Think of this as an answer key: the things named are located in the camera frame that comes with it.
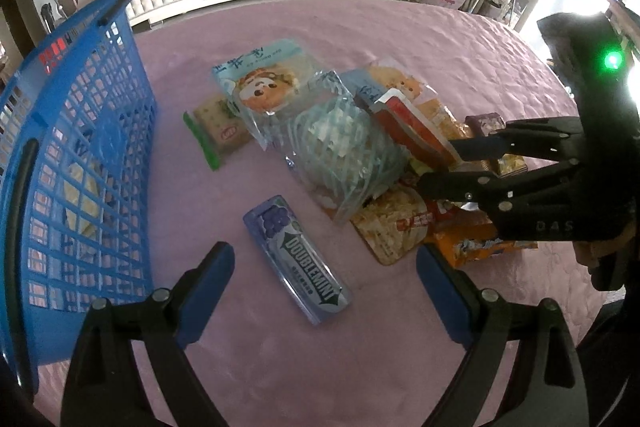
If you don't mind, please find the orange bear-print bag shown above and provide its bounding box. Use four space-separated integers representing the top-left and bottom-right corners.
345 62 441 118

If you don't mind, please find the blue plastic basket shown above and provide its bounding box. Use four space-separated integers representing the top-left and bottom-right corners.
0 0 160 400

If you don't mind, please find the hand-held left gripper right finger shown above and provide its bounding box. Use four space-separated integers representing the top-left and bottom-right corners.
416 246 598 427

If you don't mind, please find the green-edged cracker packet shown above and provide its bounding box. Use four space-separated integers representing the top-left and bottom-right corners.
182 94 251 171

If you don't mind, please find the light blue bear-print bag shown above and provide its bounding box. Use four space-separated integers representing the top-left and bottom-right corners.
210 38 321 148

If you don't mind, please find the orange popcorn packet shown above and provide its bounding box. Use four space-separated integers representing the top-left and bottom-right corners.
350 184 441 267

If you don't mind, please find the beige cracker packet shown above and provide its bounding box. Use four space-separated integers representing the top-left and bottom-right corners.
417 99 473 142

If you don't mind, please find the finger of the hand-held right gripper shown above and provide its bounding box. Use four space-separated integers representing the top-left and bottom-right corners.
416 159 581 228
450 117 583 162

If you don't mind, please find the clear bag of white snacks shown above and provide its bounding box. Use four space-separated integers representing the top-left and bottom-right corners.
282 72 411 225

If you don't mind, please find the person's right hand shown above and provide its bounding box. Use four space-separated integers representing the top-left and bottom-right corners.
572 238 607 273

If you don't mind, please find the orange snack packet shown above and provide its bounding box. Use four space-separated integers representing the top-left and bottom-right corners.
432 207 538 269

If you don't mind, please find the red snack packet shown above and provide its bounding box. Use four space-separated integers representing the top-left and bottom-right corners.
370 89 463 170

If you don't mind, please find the purple chewing gum pack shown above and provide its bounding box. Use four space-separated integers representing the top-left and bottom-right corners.
243 195 353 327

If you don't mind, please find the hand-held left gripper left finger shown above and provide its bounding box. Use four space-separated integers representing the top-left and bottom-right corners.
60 241 236 427

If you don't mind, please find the purple yellow chip packet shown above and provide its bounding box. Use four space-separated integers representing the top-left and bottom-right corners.
465 112 530 178

